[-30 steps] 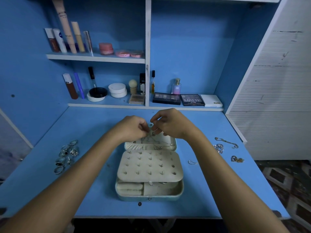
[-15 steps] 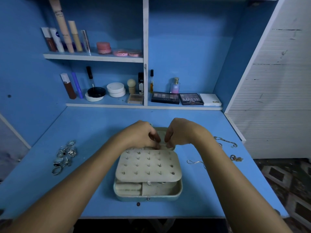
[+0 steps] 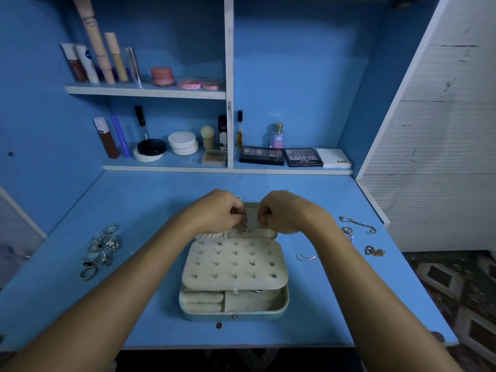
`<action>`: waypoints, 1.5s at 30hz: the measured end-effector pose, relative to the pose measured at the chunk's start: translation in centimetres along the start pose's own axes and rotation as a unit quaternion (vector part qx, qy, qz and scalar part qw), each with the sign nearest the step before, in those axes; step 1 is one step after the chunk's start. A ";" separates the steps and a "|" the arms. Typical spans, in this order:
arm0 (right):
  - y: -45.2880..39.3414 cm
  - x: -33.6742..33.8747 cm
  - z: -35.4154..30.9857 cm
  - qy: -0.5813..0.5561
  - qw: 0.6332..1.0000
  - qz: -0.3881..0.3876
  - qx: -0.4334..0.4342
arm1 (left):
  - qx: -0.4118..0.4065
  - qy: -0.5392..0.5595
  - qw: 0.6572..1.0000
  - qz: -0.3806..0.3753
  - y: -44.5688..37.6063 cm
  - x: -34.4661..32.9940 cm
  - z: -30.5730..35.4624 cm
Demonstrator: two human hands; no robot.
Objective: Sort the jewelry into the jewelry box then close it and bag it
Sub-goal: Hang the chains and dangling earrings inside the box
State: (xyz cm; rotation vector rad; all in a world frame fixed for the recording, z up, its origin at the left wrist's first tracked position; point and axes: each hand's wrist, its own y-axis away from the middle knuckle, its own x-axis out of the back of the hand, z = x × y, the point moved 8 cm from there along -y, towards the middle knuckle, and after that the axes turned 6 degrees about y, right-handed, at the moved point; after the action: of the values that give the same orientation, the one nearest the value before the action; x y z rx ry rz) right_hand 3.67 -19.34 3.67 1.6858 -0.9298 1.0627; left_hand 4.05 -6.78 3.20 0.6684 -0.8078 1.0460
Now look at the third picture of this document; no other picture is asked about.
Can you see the person's left hand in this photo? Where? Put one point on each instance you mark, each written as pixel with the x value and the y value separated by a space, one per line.
pixel 211 213

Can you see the person's right hand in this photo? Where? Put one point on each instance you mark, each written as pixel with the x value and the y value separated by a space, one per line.
pixel 291 213

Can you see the cream jewellery box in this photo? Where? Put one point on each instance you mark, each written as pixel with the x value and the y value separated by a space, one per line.
pixel 232 267

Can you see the pile of silver rings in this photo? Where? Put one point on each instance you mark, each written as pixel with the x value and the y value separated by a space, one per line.
pixel 112 244

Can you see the person's right forearm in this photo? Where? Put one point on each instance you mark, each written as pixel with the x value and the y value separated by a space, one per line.
pixel 380 306

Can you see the person's left forearm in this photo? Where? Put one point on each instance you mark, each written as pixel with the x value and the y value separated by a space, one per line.
pixel 93 306

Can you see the white flat box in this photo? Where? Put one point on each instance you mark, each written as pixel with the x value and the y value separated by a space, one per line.
pixel 334 158

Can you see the square brown powder compact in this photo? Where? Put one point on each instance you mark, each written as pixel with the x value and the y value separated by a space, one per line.
pixel 215 157

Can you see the black lettered eyeshadow palette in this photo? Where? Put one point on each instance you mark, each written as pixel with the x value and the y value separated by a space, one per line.
pixel 303 157

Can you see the dark eyeshadow palette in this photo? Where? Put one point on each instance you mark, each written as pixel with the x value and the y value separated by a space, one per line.
pixel 262 155

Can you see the white round cream jar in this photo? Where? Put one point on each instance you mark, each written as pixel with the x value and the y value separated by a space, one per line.
pixel 184 143

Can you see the beige makeup sponge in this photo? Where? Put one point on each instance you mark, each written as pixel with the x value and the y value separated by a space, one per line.
pixel 208 137

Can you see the small pink perfume bottle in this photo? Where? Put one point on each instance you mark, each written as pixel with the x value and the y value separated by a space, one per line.
pixel 277 138

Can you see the black cosmetic bottle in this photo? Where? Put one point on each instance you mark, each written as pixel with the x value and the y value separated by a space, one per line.
pixel 222 133

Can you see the thin dark cosmetic bottle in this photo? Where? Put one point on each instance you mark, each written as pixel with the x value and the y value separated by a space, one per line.
pixel 240 129

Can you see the white bowl black inside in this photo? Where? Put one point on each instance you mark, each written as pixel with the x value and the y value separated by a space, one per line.
pixel 150 148

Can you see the black makeup brush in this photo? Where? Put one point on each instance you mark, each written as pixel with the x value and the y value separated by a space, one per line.
pixel 141 124

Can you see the blue cosmetic tube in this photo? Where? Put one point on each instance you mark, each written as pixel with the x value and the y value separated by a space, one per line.
pixel 121 137

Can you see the pink flat compact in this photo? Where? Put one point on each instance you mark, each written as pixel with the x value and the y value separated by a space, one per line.
pixel 189 84
pixel 211 85

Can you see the brown lipstick tube white cap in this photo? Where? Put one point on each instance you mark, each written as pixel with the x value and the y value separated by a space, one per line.
pixel 106 139

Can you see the white shelf unit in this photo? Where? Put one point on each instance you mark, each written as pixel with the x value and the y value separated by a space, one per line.
pixel 229 73

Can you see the pink round jar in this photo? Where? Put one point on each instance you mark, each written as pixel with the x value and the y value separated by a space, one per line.
pixel 162 76

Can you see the white slatted cabinet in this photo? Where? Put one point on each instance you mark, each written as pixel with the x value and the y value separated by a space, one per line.
pixel 434 151

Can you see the short beige cosmetic tube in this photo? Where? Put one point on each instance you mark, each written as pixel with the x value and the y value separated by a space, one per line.
pixel 117 58

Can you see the white tube blue label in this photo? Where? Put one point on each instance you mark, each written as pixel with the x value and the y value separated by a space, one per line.
pixel 87 65

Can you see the white framed marbled panel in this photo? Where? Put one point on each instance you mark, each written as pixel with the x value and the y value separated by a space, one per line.
pixel 15 232

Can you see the tall beige cosmetic tube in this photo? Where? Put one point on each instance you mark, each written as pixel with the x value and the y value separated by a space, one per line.
pixel 94 38

